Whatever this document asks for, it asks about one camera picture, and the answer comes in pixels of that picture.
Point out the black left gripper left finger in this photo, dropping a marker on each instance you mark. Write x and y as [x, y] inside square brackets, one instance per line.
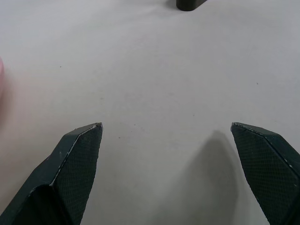
[70, 168]

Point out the black object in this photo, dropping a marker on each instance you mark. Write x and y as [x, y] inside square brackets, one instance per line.
[188, 4]

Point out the pink object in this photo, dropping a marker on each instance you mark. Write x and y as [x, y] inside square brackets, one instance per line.
[1, 78]

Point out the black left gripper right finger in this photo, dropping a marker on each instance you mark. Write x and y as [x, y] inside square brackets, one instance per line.
[264, 168]

